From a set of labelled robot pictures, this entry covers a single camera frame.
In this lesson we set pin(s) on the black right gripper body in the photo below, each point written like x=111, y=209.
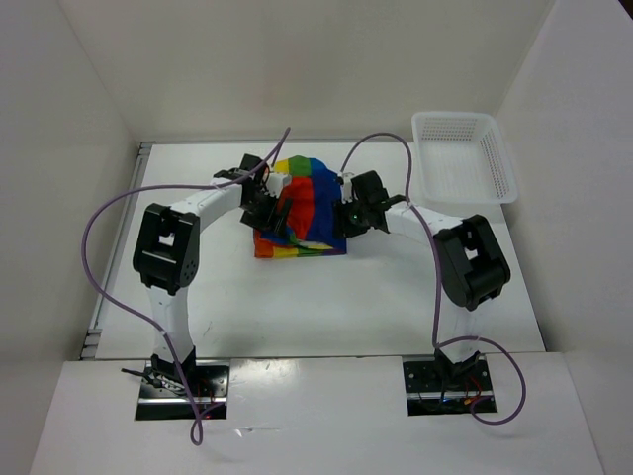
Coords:
x=352, y=218

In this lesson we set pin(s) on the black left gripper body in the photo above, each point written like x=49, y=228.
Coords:
x=260, y=213

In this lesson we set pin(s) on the rainbow striped shorts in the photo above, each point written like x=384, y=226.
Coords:
x=310, y=224

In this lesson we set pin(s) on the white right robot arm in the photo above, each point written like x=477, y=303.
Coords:
x=469, y=265

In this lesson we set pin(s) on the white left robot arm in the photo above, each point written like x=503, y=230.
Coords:
x=167, y=253

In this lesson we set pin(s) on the white plastic mesh basket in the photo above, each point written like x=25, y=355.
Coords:
x=462, y=159

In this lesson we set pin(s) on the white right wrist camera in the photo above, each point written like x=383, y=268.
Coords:
x=344, y=179

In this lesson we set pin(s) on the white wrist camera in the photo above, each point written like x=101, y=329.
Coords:
x=276, y=182
x=344, y=179

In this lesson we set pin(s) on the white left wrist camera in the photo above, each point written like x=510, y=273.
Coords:
x=276, y=182

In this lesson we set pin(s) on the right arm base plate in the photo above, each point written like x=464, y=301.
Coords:
x=436, y=387

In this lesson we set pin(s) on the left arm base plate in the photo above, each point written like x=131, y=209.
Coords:
x=160, y=399

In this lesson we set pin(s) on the aluminium table frame rail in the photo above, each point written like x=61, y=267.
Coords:
x=102, y=306

